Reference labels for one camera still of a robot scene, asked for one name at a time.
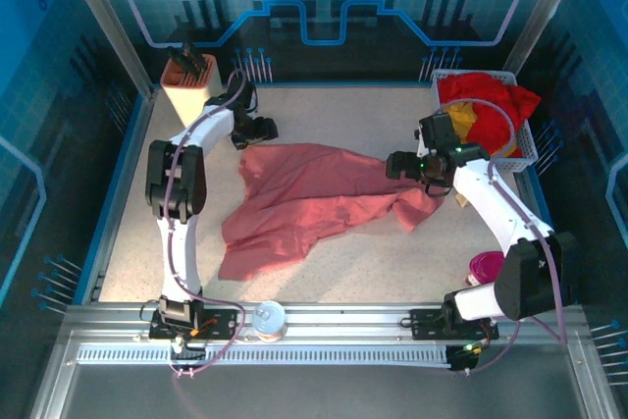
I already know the pink t-shirt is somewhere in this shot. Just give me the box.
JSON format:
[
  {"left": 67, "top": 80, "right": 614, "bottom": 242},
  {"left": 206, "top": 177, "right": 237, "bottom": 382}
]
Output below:
[{"left": 217, "top": 142, "right": 446, "bottom": 284}]

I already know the yellow t-shirt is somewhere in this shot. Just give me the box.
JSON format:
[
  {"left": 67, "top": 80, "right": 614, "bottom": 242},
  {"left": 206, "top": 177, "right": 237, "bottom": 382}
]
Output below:
[{"left": 446, "top": 102, "right": 520, "bottom": 159}]

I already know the beige knife block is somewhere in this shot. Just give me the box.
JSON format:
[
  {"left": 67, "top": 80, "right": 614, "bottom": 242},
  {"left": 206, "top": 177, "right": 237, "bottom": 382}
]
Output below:
[{"left": 160, "top": 53, "right": 228, "bottom": 129}]

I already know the red t-shirt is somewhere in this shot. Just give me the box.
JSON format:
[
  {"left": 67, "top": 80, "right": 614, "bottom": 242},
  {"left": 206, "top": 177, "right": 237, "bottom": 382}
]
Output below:
[{"left": 436, "top": 72, "right": 543, "bottom": 158}]

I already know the white plastic basket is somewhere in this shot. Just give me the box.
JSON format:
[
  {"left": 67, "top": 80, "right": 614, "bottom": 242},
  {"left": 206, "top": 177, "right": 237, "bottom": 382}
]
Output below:
[{"left": 430, "top": 68, "right": 540, "bottom": 174}]

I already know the pink plastic container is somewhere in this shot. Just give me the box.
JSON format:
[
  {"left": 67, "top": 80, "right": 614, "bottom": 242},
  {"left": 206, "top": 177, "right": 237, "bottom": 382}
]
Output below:
[{"left": 465, "top": 250, "right": 506, "bottom": 288}]

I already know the tin can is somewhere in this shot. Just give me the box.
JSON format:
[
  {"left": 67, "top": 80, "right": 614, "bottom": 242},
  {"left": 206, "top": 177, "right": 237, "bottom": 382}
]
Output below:
[{"left": 251, "top": 299, "right": 288, "bottom": 343}]

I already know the black controller box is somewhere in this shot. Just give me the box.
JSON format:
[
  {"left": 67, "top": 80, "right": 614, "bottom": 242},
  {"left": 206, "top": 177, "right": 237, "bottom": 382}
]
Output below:
[{"left": 446, "top": 342, "right": 481, "bottom": 374}]

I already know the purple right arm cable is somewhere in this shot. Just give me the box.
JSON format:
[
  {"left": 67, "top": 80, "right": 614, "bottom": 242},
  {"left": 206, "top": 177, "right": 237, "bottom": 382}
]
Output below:
[{"left": 439, "top": 98, "right": 570, "bottom": 376}]

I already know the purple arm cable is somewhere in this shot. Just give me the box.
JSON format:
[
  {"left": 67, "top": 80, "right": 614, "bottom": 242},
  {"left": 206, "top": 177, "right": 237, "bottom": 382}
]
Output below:
[
  {"left": 439, "top": 98, "right": 570, "bottom": 376},
  {"left": 164, "top": 68, "right": 247, "bottom": 380}
]

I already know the black-handled knife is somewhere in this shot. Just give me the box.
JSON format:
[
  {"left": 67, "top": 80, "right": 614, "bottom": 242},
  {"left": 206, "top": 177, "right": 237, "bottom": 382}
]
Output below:
[
  {"left": 166, "top": 45, "right": 198, "bottom": 81},
  {"left": 182, "top": 40, "right": 210, "bottom": 73}
]

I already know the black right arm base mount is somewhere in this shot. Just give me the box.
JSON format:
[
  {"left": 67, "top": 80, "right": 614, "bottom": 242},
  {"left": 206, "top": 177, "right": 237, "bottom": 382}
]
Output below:
[{"left": 409, "top": 307, "right": 500, "bottom": 341}]

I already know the aluminium mounting rail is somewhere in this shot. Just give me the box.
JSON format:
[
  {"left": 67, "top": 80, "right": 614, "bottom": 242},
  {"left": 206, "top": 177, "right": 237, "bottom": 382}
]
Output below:
[{"left": 63, "top": 301, "right": 585, "bottom": 346}]

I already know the aluminium frame post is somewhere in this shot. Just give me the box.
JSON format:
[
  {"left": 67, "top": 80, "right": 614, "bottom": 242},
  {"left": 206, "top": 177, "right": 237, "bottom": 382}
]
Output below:
[
  {"left": 53, "top": 0, "right": 158, "bottom": 101},
  {"left": 499, "top": 0, "right": 593, "bottom": 78}
]

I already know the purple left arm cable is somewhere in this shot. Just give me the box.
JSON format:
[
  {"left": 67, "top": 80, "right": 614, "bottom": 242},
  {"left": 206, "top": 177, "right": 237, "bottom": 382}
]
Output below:
[{"left": 164, "top": 68, "right": 247, "bottom": 380}]

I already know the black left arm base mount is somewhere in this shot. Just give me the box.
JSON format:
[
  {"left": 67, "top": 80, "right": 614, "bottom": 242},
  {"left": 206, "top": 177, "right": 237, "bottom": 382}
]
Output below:
[{"left": 148, "top": 294, "right": 237, "bottom": 341}]

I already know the white slotted cable duct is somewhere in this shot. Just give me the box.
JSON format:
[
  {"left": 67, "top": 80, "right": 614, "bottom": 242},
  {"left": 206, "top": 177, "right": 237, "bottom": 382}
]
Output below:
[{"left": 76, "top": 343, "right": 452, "bottom": 369}]

